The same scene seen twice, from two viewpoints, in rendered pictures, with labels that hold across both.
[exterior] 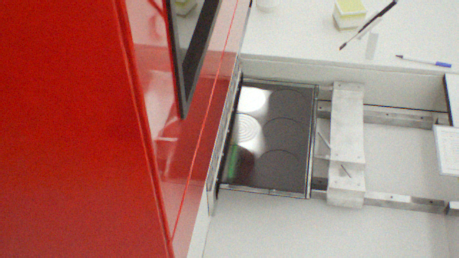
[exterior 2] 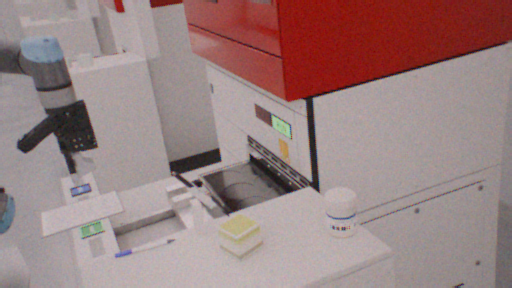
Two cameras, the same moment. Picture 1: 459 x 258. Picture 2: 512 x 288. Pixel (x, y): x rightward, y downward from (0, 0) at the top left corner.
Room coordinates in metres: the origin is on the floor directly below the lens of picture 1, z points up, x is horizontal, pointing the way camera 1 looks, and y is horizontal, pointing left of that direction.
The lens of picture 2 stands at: (2.05, -0.79, 1.63)
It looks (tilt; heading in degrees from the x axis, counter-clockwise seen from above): 23 degrees down; 148
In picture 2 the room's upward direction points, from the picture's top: 7 degrees counter-clockwise
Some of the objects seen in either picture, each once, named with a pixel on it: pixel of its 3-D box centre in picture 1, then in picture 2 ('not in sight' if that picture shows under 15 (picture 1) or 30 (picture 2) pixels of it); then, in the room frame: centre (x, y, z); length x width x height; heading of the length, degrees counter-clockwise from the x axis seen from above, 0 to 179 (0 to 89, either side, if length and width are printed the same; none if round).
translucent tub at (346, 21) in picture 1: (348, 14); (240, 236); (1.22, -0.34, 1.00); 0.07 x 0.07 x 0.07; 8
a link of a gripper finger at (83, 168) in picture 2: not in sight; (82, 169); (0.87, -0.55, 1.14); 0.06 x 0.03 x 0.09; 79
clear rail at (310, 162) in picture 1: (313, 136); (217, 198); (0.86, -0.20, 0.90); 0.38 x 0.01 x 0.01; 169
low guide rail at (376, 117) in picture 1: (336, 113); not in sight; (1.00, -0.29, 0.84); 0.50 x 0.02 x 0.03; 79
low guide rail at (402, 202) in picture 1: (333, 193); (190, 205); (0.73, -0.24, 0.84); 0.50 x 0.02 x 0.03; 79
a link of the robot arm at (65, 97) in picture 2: not in sight; (57, 96); (0.85, -0.55, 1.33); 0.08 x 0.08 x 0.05
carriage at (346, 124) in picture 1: (346, 143); (195, 218); (0.86, -0.29, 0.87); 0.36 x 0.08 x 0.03; 169
